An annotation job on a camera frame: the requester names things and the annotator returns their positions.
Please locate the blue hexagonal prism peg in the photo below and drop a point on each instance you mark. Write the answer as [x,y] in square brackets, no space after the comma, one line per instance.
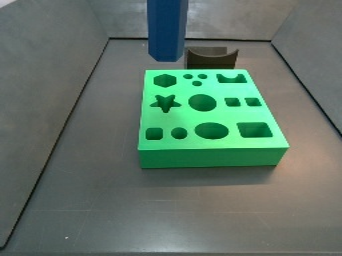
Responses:
[167,20]

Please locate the green shape sorter block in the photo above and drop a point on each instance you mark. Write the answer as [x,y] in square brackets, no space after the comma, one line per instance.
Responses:
[206,119]

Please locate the dark grey curved block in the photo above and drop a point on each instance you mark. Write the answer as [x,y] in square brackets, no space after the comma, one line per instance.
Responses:
[210,58]

